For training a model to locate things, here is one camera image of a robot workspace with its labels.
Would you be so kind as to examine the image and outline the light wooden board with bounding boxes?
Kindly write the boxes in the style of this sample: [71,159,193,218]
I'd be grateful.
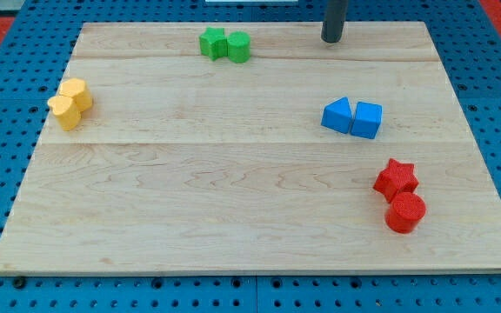
[0,22,501,276]

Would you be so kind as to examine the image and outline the blue triangle block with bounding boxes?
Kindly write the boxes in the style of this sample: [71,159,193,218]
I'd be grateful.
[321,97,353,134]

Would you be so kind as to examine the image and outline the green cylinder block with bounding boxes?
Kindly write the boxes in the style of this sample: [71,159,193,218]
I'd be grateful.
[227,31,251,63]

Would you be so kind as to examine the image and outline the green star block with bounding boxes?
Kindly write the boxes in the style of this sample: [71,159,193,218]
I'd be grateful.
[199,27,228,61]

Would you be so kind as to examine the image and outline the blue cube block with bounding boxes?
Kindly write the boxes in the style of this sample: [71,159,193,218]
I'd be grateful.
[351,102,383,139]

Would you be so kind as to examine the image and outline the red star block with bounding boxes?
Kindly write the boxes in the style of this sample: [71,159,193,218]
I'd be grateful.
[373,158,419,203]

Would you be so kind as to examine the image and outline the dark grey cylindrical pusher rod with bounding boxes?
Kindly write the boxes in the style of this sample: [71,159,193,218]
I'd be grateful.
[321,0,349,43]

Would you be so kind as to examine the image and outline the red cylinder block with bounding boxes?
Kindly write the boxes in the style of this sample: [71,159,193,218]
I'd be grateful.
[384,192,426,234]

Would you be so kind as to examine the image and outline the yellow heart block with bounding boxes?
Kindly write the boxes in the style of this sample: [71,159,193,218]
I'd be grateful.
[47,95,81,131]

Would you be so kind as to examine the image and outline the yellow hexagon block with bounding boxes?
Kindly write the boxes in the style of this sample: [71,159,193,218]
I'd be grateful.
[58,78,93,112]

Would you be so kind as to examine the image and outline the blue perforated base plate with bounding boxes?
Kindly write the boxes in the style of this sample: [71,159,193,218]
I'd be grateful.
[0,0,501,312]

